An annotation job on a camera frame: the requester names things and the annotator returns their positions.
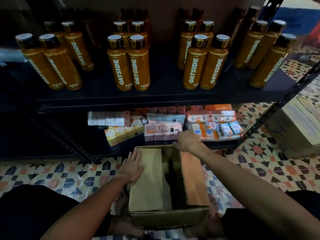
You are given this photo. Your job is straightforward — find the person's right hand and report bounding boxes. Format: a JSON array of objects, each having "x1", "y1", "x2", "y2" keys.
[{"x1": 172, "y1": 130, "x2": 206, "y2": 155}]

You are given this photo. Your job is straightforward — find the person's left hand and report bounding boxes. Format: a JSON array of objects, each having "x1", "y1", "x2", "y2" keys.
[{"x1": 116, "y1": 149, "x2": 146, "y2": 185}]

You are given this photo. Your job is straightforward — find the printed cardboard box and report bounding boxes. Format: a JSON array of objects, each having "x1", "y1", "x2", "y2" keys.
[{"x1": 127, "y1": 145, "x2": 211, "y2": 230}]

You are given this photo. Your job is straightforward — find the black metal shelf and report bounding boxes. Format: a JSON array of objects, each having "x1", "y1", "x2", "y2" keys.
[
  {"x1": 0, "y1": 47, "x2": 98, "y2": 163},
  {"x1": 0, "y1": 0, "x2": 320, "y2": 163}
]

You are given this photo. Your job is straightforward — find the orange Oatside bottles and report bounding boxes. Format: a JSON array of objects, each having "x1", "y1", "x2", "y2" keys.
[{"x1": 15, "y1": 7, "x2": 298, "y2": 92}]

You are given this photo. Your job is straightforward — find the person's left forearm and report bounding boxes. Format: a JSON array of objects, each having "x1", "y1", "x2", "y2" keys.
[{"x1": 41, "y1": 175, "x2": 132, "y2": 240}]

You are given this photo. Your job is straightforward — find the person's right forearm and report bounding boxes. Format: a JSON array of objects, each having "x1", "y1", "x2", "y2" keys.
[{"x1": 195, "y1": 147, "x2": 320, "y2": 240}]

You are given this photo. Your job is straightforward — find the person's right foot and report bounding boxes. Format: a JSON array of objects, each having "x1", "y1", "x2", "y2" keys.
[{"x1": 185, "y1": 212, "x2": 223, "y2": 239}]

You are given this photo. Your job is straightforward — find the blue white cashew carton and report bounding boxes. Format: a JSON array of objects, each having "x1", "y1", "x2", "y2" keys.
[{"x1": 272, "y1": 6, "x2": 320, "y2": 35}]

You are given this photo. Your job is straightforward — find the stack of pink white boxes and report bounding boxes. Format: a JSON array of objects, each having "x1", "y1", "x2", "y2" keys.
[{"x1": 144, "y1": 122, "x2": 183, "y2": 142}]

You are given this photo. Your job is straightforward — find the row of orange blue packets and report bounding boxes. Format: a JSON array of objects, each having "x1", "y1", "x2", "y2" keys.
[{"x1": 189, "y1": 121, "x2": 245, "y2": 142}]

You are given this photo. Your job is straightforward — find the row of pale pink packets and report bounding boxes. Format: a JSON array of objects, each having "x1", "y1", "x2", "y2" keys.
[{"x1": 186, "y1": 110, "x2": 237, "y2": 123}]

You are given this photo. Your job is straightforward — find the flat white packet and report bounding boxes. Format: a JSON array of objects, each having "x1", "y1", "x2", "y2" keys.
[{"x1": 146, "y1": 113, "x2": 187, "y2": 124}]

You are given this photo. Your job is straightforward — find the row of dark red boxes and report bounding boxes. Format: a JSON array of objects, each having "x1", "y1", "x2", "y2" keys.
[{"x1": 131, "y1": 106, "x2": 203, "y2": 115}]

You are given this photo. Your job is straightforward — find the orange carton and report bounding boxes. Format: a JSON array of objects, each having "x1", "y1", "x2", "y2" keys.
[{"x1": 204, "y1": 104, "x2": 233, "y2": 111}]

